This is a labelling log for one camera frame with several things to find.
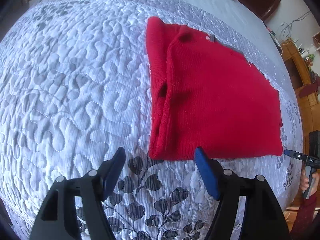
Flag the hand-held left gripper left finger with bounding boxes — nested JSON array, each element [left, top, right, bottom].
[[29, 147, 126, 240]]

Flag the red knit sweater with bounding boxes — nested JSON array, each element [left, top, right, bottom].
[[146, 17, 284, 161]]

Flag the person's right forearm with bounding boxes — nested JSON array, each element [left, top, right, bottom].
[[291, 195, 320, 240]]

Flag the person's right hand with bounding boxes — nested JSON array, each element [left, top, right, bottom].
[[300, 170, 310, 192]]

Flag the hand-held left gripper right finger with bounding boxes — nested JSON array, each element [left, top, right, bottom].
[[194, 147, 292, 240]]

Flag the dark red hanging cloth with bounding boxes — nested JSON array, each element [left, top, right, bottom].
[[299, 84, 320, 98]]

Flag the white wall cables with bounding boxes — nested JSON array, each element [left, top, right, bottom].
[[266, 11, 312, 40]]

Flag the grey leaf-print quilted bedspread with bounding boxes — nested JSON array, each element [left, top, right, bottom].
[[0, 0, 304, 240]]

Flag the light wooden desk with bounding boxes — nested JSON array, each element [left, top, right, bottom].
[[280, 40, 320, 205]]

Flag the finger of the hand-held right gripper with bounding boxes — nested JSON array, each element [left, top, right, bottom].
[[285, 149, 307, 161]]

